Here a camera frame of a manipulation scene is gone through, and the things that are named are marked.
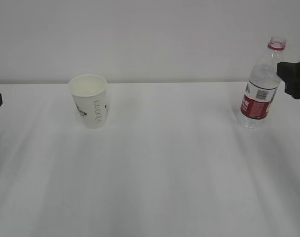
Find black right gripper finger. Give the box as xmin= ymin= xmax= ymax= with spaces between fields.
xmin=276 ymin=62 xmax=300 ymax=100

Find clear plastic water bottle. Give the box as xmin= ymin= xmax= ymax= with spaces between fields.
xmin=237 ymin=37 xmax=286 ymax=128

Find white paper coffee cup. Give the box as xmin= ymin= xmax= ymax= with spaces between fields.
xmin=69 ymin=75 xmax=108 ymax=129

